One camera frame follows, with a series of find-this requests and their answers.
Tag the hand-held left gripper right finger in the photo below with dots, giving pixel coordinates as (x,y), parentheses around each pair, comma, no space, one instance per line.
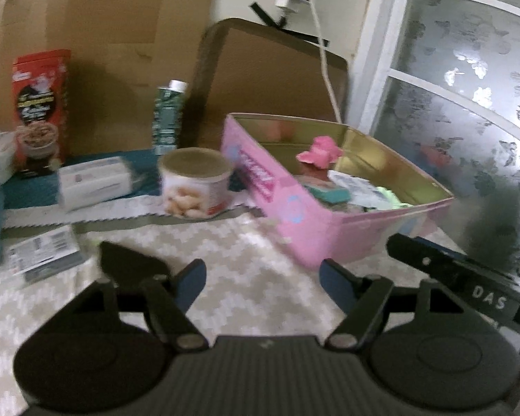
(333,281)

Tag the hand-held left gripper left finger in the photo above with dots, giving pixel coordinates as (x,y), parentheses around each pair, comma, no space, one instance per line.
(190,286)

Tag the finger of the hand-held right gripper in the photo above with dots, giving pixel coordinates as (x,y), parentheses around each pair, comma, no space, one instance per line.
(420,258)

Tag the pink tin box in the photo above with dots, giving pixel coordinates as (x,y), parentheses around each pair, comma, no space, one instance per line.
(320,234)

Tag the light green plastic bag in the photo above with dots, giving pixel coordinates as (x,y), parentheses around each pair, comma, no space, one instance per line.
(388,197)

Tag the small teal box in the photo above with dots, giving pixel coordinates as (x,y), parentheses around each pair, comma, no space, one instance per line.
(331,194)

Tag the blue white tissue packet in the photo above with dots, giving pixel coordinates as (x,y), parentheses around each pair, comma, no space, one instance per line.
(357,186)

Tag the pink plush toy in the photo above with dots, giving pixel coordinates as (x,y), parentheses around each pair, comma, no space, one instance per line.
(320,151)

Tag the white wipes pack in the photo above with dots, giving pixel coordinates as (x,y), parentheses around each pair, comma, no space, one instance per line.
(91,182)

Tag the grey blister card packet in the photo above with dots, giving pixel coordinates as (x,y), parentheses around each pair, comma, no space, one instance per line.
(43,251)

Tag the zigzag patterned tablecloth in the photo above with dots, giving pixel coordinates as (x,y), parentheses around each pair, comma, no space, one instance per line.
(242,260)

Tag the biscuit can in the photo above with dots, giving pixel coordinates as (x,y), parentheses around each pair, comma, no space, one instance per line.
(190,190)

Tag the green drink carton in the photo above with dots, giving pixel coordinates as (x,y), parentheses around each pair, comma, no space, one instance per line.
(167,121)

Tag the frosted glass window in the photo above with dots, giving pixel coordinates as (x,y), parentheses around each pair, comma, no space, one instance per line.
(459,95)

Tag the teal placemat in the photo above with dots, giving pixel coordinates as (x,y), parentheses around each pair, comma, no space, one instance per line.
(34,190)

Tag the red cereal box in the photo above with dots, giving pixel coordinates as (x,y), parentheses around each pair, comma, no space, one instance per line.
(39,112)

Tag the black tape strip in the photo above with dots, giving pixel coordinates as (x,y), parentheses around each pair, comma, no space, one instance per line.
(307,39)
(266,15)

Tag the wood grain panel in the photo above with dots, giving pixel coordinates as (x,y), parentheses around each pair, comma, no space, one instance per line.
(112,30)

